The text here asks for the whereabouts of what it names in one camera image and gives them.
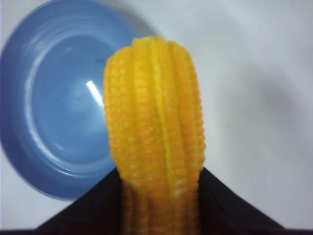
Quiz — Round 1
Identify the yellow corn cob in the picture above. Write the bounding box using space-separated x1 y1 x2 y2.
103 36 205 235

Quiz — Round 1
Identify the blue round plate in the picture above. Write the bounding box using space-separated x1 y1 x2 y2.
0 0 136 200

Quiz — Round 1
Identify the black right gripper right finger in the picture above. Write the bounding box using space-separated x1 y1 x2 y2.
199 168 285 235

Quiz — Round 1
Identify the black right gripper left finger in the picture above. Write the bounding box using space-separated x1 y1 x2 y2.
36 169 122 235

